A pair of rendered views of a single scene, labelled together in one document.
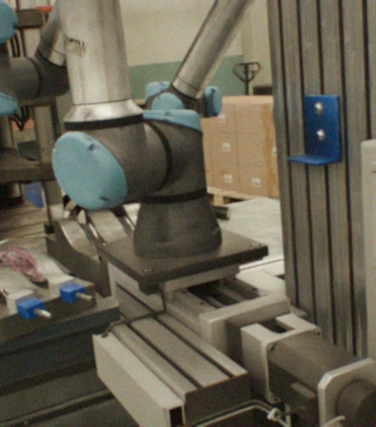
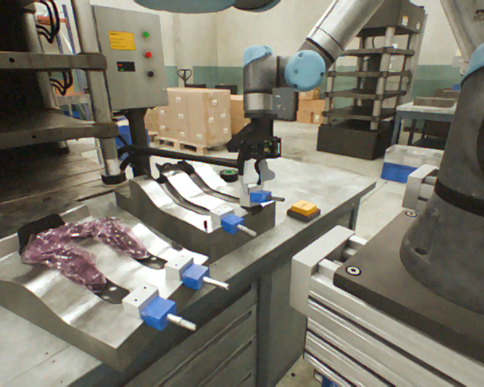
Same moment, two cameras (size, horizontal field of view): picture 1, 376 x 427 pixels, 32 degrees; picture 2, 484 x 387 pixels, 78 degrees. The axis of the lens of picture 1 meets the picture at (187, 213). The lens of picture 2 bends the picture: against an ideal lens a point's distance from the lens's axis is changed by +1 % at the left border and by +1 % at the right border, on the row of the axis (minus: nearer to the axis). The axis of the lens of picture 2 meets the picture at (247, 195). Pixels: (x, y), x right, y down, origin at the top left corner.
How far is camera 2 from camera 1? 99 cm
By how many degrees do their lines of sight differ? 22
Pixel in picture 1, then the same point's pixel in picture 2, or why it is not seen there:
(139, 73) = not seen: hidden behind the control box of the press
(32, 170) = (89, 129)
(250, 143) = (196, 114)
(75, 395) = (184, 358)
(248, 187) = (194, 139)
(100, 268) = (209, 237)
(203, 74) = (354, 31)
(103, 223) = (180, 182)
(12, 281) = (113, 264)
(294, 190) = not seen: outside the picture
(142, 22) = not seen: hidden behind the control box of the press
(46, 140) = (102, 102)
